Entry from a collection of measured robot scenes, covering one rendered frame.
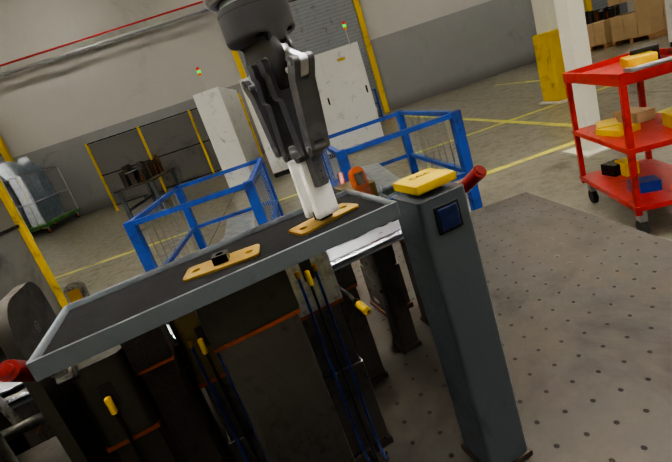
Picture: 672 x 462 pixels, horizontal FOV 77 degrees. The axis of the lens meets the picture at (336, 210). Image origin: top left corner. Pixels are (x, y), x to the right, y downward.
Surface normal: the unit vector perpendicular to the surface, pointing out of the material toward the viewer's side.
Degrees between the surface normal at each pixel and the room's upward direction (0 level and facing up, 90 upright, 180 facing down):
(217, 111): 90
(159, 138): 90
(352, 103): 90
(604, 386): 0
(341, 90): 90
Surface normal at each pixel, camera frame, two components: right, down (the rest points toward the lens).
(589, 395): -0.30, -0.92
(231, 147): 0.08, 0.25
